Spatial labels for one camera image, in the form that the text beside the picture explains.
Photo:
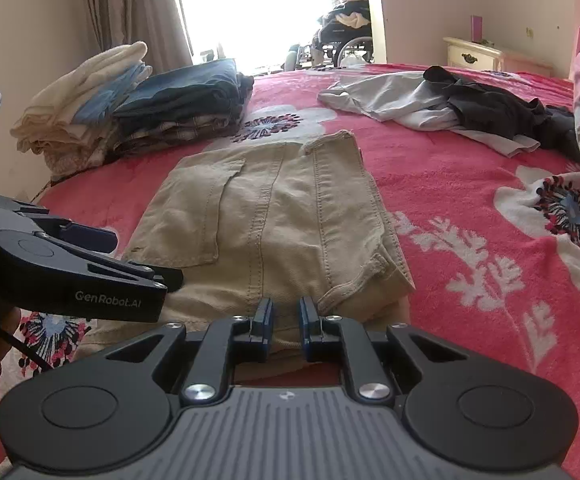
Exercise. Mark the cream folded clothes pile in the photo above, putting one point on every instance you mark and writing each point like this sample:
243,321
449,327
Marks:
55,110

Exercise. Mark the small pink box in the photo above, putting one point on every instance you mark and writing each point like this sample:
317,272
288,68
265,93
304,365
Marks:
476,27

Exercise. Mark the light grey garment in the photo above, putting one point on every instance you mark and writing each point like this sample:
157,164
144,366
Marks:
395,100

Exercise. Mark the light blue folded garment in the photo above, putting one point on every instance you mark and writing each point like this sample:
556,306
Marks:
105,100

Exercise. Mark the black garment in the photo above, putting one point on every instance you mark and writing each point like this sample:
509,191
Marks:
500,105

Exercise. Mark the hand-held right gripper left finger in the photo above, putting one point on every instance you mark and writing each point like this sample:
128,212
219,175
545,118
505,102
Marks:
268,325

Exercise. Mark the cream nightstand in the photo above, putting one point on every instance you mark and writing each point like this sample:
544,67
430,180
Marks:
470,55

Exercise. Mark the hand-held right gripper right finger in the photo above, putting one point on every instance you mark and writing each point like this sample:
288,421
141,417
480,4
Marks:
304,327

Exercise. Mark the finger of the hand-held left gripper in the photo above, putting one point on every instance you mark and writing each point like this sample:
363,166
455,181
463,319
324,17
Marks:
135,274
90,239

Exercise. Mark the beige pants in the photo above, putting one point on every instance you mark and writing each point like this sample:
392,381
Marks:
270,225

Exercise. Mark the wheelchair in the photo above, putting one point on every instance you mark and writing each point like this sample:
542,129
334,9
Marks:
345,35

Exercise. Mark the pink floral blanket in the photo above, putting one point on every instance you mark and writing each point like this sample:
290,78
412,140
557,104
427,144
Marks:
470,185

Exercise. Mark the beige curtain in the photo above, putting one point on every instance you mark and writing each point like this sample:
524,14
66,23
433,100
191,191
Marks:
135,10

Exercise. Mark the stack of dark folded clothes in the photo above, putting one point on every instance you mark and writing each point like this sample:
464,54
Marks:
180,130
190,90

